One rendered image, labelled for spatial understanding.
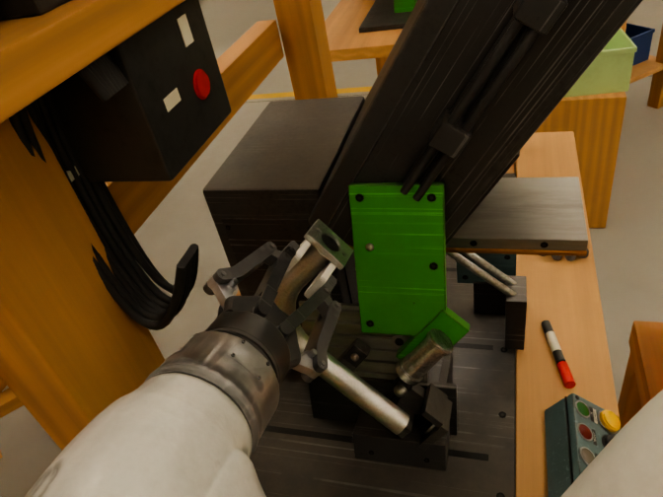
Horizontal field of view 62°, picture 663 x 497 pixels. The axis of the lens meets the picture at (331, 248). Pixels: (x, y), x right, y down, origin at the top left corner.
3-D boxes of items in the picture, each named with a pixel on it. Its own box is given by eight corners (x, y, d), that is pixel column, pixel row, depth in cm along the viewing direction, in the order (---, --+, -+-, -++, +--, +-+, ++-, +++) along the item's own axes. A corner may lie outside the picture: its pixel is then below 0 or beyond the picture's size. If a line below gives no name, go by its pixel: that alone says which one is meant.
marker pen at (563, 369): (540, 326, 93) (541, 319, 92) (550, 325, 92) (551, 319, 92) (564, 390, 82) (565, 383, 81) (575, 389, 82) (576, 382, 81)
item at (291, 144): (388, 247, 117) (366, 94, 96) (356, 358, 94) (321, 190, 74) (306, 245, 122) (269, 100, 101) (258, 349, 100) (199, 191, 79)
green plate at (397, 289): (452, 307, 79) (450, 165, 71) (446, 339, 72) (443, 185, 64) (374, 303, 82) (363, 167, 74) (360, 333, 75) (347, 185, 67)
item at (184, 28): (236, 111, 71) (199, -13, 62) (176, 181, 59) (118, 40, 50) (153, 115, 75) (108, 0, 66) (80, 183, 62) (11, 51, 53)
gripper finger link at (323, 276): (320, 278, 57) (325, 283, 57) (338, 250, 63) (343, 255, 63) (302, 295, 58) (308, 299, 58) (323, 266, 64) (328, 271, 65)
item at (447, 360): (462, 399, 88) (462, 351, 84) (457, 440, 80) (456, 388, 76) (330, 386, 94) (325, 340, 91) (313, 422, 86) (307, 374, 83)
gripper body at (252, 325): (298, 387, 41) (332, 322, 50) (214, 312, 41) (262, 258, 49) (244, 432, 45) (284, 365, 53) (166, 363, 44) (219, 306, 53)
